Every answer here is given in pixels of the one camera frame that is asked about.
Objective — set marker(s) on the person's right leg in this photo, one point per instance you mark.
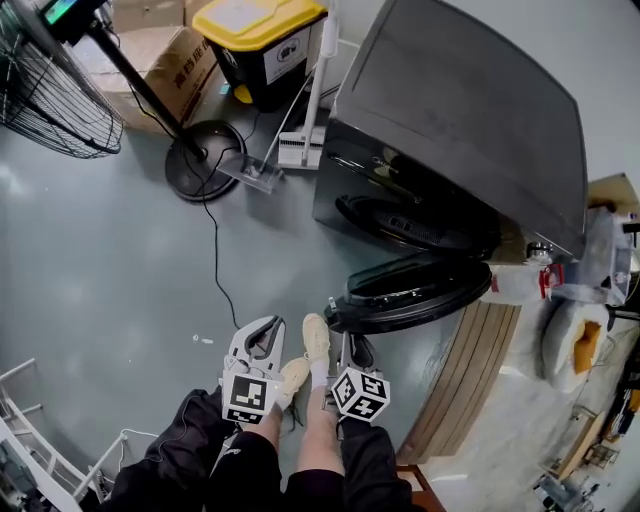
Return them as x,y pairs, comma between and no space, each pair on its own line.
320,430

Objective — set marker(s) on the plastic-wrapped grey cabinet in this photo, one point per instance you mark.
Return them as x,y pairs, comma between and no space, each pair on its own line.
605,250

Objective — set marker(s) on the small wooden bench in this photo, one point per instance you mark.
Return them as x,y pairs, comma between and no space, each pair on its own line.
582,445

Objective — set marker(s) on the person's leg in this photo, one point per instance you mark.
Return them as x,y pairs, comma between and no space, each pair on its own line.
320,430
265,425

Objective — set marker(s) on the white stick vacuum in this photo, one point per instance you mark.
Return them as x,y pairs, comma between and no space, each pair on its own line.
300,145

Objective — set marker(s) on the wooden slatted platform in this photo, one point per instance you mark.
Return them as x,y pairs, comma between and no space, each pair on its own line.
465,380

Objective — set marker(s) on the person's black shorts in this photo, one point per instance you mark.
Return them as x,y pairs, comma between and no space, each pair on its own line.
250,475

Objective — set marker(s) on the white metal rack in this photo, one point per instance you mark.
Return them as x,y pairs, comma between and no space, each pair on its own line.
30,450

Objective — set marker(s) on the printed cardboard box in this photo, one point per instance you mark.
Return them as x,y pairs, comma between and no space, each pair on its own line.
170,70

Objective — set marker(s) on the plain cardboard box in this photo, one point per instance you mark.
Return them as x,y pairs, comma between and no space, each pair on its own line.
150,15

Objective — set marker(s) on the black plastic oval lid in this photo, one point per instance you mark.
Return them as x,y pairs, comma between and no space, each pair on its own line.
410,300

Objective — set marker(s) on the white dustpan and broom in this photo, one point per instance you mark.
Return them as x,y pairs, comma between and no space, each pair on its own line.
250,175

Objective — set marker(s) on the brown wooden furniture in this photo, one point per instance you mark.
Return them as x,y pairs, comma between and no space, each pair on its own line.
420,495

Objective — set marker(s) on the black washing machine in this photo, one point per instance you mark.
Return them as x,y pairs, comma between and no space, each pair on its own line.
450,100

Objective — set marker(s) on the white beanbag chair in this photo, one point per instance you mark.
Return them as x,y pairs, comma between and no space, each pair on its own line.
560,340

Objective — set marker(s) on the large black pedestal fan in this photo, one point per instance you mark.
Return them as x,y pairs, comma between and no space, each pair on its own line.
205,160

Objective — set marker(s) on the person's left forearm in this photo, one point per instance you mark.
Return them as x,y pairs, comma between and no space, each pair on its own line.
170,450

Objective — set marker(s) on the cream sneaker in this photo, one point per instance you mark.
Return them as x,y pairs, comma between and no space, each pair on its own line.
294,380
316,337

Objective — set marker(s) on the brown wooden board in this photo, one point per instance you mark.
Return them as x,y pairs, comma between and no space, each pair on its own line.
615,187

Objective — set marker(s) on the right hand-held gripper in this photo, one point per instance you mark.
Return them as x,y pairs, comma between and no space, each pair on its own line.
360,395

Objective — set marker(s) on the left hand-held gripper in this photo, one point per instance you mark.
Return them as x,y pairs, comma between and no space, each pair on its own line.
247,395

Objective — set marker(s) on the person's right forearm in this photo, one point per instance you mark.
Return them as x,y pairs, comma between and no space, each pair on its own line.
375,465

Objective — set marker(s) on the small white floor scrap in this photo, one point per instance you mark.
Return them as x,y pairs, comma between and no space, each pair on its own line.
205,340

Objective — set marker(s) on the person's left leg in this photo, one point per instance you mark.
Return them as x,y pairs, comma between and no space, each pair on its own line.
265,425

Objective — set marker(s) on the black bin with yellow lid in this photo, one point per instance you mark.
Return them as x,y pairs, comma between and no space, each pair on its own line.
260,60

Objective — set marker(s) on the orange cushion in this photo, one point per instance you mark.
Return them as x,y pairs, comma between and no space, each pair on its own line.
587,350

